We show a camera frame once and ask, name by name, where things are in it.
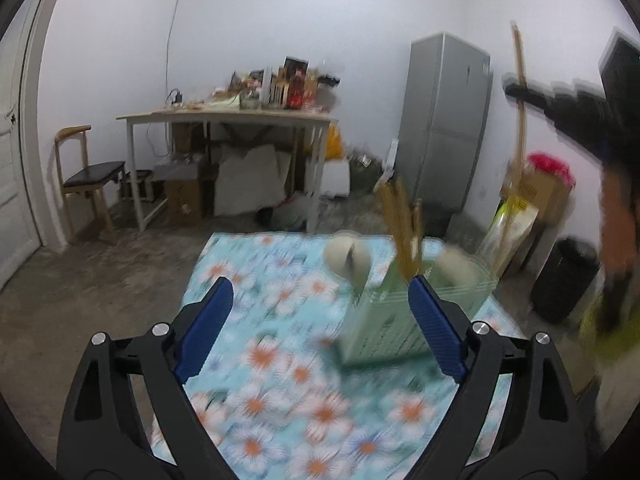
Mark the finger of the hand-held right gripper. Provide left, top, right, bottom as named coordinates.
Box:
left=504, top=82, right=608, bottom=161

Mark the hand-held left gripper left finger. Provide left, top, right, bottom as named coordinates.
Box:
left=57, top=276, right=238, bottom=480

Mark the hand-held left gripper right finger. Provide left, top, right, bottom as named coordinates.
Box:
left=405, top=276, right=586, bottom=480

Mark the green plastic utensil basket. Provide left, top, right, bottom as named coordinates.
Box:
left=332, top=247, right=498, bottom=368

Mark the white plastic ladle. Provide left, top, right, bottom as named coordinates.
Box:
left=322, top=244, right=373, bottom=291
left=432, top=250, right=483, bottom=291

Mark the bamboo chopstick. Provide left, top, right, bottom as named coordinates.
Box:
left=411, top=199, right=426, bottom=266
left=509, top=20, right=531, bottom=196
left=376, top=182, right=408, bottom=276
left=392, top=177, right=416, bottom=276

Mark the pink plastic bag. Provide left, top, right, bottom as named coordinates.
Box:
left=529, top=152, right=576, bottom=188

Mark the floral blue blanket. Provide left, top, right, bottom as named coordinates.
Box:
left=150, top=232, right=526, bottom=480

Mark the open cardboard box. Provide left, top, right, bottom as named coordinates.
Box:
left=520, top=170, right=571, bottom=223

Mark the yellow green package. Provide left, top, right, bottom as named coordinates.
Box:
left=477, top=195, right=540, bottom=276

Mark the tall cardboard box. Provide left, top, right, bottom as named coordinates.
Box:
left=165, top=177, right=203, bottom=226

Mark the silver refrigerator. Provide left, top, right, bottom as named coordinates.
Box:
left=395, top=32, right=493, bottom=216

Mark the black waste bin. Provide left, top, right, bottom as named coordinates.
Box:
left=531, top=237, right=601, bottom=323

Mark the white sack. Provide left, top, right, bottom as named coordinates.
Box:
left=215, top=144, right=291, bottom=217

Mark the grey storage box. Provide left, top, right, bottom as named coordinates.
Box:
left=152, top=162, right=201, bottom=183

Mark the striped aluminium case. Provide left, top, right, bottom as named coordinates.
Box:
left=120, top=170, right=153, bottom=203

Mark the green bag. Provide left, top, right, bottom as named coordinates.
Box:
left=350, top=152, right=383, bottom=193

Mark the white power strip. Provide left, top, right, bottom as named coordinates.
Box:
left=382, top=139, right=401, bottom=181

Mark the small cardboard box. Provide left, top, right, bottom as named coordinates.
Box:
left=172, top=122, right=206, bottom=156

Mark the wooden chair with dark seat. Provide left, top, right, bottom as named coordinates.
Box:
left=54, top=125, right=127, bottom=246

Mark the white table with wooden top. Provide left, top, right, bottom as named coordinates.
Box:
left=116, top=107, right=338, bottom=233

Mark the yellow plastic bag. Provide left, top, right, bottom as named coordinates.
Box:
left=325, top=125, right=346, bottom=161

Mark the red drinks pack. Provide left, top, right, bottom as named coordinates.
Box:
left=285, top=70, right=307, bottom=109

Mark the white panel door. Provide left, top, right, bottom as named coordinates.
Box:
left=0, top=0, right=43, bottom=291

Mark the black wall cable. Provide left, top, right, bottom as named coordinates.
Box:
left=165, top=0, right=193, bottom=93

